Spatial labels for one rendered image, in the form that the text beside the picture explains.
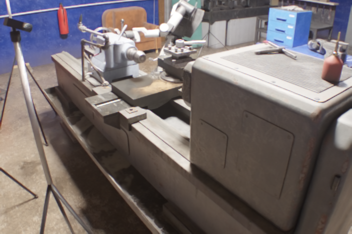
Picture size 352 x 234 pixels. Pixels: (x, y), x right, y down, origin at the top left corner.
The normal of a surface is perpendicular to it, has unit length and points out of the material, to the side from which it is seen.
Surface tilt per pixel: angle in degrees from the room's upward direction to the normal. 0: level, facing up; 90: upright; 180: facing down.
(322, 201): 90
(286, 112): 90
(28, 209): 0
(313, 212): 90
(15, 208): 0
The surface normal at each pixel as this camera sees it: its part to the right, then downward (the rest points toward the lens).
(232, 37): 0.60, 0.35
